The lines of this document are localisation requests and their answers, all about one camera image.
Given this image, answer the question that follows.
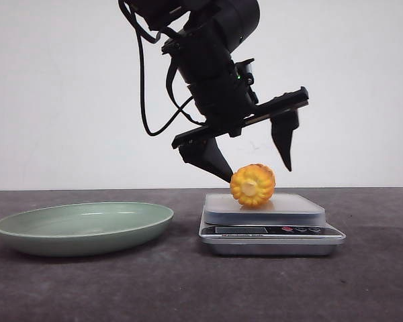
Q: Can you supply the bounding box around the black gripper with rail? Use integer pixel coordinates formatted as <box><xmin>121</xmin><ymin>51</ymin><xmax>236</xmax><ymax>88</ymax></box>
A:
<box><xmin>172</xmin><ymin>58</ymin><xmax>309</xmax><ymax>182</ymax></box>

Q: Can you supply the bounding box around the yellow corn cob piece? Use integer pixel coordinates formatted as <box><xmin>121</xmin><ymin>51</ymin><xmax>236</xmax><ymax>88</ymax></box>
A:
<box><xmin>230</xmin><ymin>164</ymin><xmax>275</xmax><ymax>208</ymax></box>

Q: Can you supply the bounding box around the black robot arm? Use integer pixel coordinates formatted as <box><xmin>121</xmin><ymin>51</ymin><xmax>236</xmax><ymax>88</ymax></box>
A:
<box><xmin>119</xmin><ymin>1</ymin><xmax>308</xmax><ymax>182</ymax></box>

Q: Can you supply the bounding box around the silver digital kitchen scale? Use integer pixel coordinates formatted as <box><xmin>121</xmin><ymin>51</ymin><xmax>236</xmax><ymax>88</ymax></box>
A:
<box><xmin>199</xmin><ymin>193</ymin><xmax>346</xmax><ymax>256</ymax></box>

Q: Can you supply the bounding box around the pale green shallow plate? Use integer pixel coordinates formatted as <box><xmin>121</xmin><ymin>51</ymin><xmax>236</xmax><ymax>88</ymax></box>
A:
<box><xmin>0</xmin><ymin>201</ymin><xmax>174</xmax><ymax>257</ymax></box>

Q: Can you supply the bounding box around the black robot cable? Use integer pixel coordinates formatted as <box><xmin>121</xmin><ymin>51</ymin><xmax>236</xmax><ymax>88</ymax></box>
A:
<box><xmin>118</xmin><ymin>0</ymin><xmax>206</xmax><ymax>137</ymax></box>

